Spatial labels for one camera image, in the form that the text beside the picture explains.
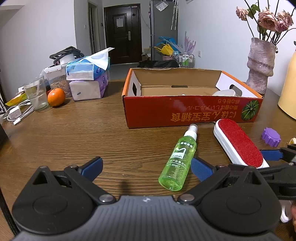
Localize purple gear lid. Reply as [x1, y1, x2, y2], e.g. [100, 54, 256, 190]
[261, 128, 281, 147]

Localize white red lint brush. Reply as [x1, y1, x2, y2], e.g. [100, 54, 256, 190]
[213, 118, 269, 169]

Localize green spray bottle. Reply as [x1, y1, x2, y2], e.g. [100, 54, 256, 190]
[159, 124, 198, 191]

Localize white plastic box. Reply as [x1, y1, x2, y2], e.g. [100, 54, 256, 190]
[212, 89, 236, 96]

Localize yellow thermos jug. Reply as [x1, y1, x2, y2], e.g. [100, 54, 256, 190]
[278, 52, 296, 119]

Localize orange fruit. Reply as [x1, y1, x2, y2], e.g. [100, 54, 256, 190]
[47, 88, 66, 107]

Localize purple tissue pack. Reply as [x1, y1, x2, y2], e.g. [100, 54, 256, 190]
[69, 71, 109, 101]

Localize red cardboard box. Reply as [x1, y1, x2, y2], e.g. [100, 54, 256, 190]
[122, 68, 263, 128]

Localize clear glass cup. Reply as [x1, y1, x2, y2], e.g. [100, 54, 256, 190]
[23, 76, 49, 110]

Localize pink ceramic vase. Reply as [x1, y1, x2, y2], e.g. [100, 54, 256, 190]
[246, 37, 277, 95]

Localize clear food container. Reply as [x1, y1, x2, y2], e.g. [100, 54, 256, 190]
[44, 64, 72, 97]

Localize blue tissue pack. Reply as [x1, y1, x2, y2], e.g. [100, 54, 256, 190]
[65, 47, 114, 81]

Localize black device on container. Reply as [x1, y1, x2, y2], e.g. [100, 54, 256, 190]
[49, 46, 84, 65]

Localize black cloth covered chair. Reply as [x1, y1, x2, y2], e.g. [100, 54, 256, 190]
[137, 60, 180, 68]

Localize dried pink roses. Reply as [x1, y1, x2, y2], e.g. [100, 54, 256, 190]
[235, 1, 295, 46]

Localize yellow blue bags pile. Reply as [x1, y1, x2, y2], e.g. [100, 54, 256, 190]
[154, 36, 182, 56]

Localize dark entrance door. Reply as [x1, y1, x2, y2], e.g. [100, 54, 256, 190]
[104, 4, 142, 65]

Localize grey refrigerator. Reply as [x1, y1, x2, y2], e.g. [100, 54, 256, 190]
[149, 1, 178, 61]

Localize white charger with cable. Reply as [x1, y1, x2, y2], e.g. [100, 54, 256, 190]
[3, 100, 34, 125]

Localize wire storage cart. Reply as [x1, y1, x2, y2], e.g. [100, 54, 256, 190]
[173, 53, 195, 68]

